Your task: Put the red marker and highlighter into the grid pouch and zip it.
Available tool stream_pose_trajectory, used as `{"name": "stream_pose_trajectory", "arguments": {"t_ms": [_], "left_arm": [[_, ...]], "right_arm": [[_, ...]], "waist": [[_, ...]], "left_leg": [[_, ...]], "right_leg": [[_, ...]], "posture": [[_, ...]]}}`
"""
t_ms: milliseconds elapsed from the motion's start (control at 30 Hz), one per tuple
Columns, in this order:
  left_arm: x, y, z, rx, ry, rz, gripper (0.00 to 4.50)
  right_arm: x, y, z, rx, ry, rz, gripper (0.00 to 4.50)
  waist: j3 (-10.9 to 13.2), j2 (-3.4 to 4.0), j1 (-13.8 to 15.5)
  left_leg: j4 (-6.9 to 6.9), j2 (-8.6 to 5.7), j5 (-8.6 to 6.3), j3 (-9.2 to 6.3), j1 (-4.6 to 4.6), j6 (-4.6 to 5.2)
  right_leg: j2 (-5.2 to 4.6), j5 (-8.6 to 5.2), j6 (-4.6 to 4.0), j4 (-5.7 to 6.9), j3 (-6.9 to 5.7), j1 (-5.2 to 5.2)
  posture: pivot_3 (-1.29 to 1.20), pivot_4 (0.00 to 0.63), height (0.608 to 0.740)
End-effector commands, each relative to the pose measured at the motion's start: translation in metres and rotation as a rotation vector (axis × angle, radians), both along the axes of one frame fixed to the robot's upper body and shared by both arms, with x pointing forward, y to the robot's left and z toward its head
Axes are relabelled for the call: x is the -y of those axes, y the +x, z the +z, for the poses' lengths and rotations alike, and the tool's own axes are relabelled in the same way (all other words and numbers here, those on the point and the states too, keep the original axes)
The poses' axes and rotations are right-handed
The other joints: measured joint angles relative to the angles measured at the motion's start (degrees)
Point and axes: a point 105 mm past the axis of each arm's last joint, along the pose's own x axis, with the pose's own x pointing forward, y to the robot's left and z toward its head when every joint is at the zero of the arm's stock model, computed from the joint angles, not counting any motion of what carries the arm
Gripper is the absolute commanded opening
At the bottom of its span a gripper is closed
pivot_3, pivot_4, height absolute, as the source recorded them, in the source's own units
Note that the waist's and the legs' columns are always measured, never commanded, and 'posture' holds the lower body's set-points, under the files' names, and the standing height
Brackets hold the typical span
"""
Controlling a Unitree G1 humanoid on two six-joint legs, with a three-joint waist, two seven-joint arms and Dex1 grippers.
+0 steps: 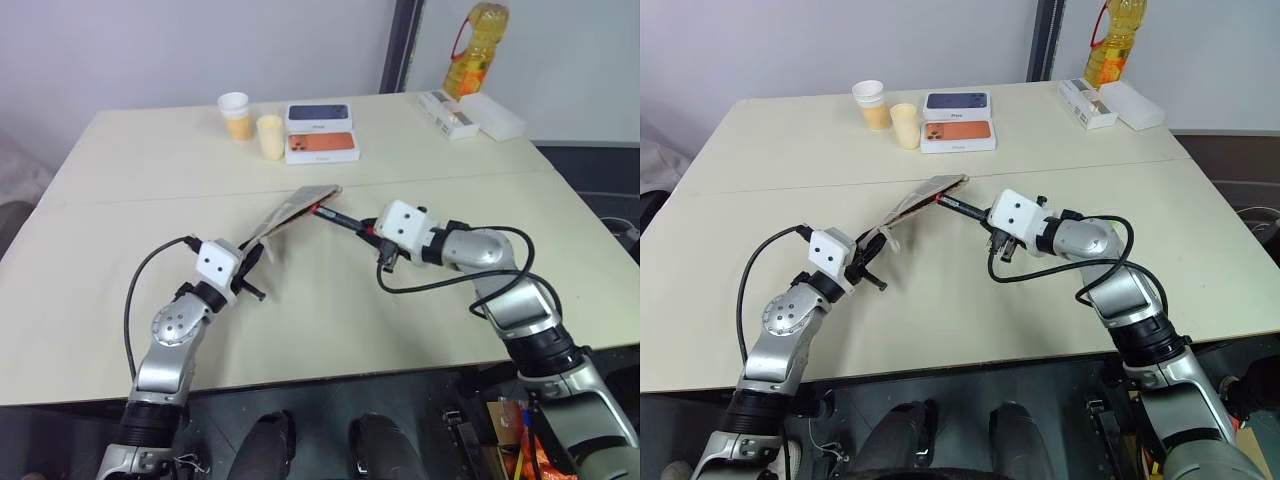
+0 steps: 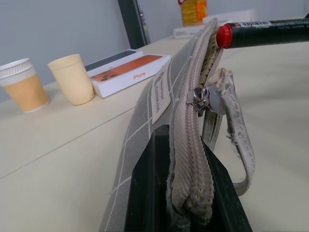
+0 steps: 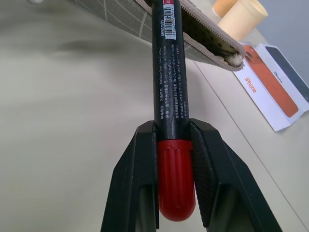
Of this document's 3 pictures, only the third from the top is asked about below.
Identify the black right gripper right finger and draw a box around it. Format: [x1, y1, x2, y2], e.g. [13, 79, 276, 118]
[188, 118, 283, 232]

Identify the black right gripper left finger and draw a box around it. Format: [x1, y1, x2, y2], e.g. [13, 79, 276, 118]
[100, 120, 161, 232]

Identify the black marker with red cap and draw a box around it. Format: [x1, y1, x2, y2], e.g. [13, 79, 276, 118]
[151, 0, 197, 222]

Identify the beige grid zipper pouch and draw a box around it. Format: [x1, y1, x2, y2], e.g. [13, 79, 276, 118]
[64, 0, 246, 72]

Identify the white box with orange phone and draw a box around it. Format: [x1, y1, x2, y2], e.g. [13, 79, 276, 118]
[232, 40, 309, 132]

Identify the white box with black phone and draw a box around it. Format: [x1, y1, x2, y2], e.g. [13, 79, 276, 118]
[254, 43, 309, 103]

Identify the cream plastic cup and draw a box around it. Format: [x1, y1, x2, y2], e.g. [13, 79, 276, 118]
[217, 0, 269, 42]

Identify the orange plastic cup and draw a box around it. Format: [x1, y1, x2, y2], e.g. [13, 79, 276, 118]
[211, 0, 239, 19]

